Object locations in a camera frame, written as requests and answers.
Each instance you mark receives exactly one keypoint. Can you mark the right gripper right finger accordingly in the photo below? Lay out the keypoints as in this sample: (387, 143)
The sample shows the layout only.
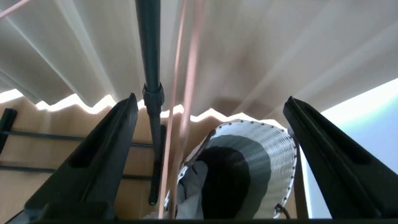
(351, 183)

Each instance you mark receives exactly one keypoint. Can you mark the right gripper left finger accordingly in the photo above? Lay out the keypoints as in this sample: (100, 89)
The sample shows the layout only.
(93, 174)

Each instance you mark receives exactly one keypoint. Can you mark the white laundry basket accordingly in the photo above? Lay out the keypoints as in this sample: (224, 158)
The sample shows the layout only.
(267, 155)

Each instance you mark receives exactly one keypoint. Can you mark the black clothes rack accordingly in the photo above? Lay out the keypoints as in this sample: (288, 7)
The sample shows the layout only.
(149, 46)

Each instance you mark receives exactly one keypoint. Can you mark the pale grey garment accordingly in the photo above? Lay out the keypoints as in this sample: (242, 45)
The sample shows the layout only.
(192, 189)

